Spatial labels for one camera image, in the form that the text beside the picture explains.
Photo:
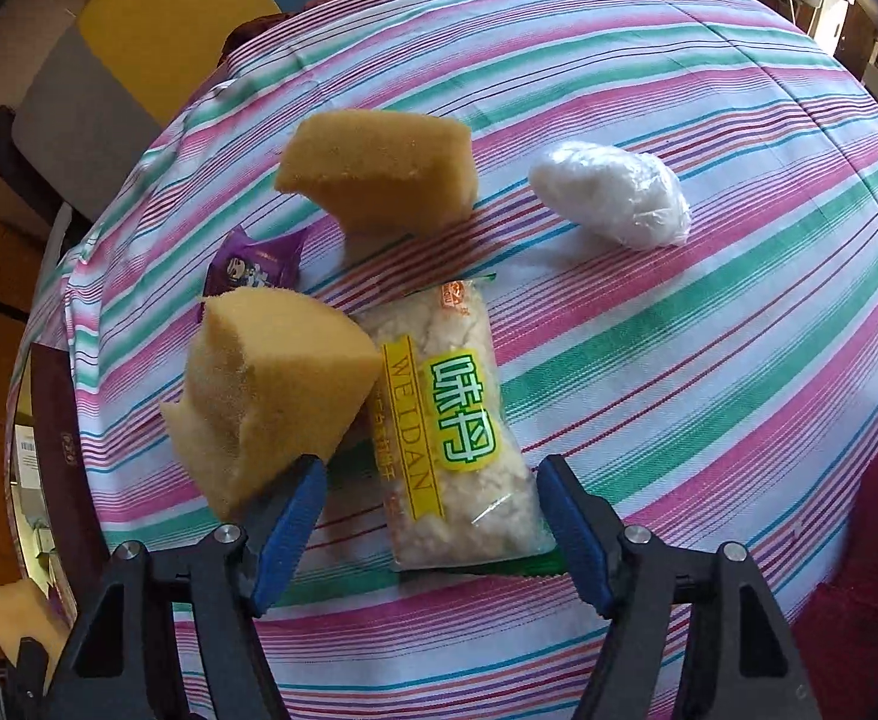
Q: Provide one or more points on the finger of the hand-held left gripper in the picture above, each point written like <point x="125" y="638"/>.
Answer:
<point x="30" y="664"/>

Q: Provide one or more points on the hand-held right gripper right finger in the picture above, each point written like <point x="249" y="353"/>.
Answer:
<point x="570" y="532"/>

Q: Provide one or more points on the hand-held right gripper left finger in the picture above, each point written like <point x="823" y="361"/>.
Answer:
<point x="289" y="532"/>

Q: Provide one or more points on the yellow sponge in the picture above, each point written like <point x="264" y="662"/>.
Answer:
<point x="274" y="390"/>
<point x="379" y="172"/>

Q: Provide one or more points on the clear yellow label snack packet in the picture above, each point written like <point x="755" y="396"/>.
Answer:
<point x="461" y="420"/>

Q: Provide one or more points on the purple snack packet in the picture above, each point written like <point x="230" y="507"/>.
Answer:
<point x="259" y="262"/>

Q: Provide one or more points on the white plastic bag bundle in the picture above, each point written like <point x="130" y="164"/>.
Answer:
<point x="611" y="195"/>

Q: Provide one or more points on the striped pink green cloth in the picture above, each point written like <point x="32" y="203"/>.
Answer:
<point x="671" y="360"/>

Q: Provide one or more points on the person's dark red clothing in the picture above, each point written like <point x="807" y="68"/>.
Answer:
<point x="874" y="577"/>

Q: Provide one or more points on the dark red cloth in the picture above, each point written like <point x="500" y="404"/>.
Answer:
<point x="259" y="34"/>

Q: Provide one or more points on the grey yellow blue chair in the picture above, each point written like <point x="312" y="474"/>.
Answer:
<point x="161" y="22"/>

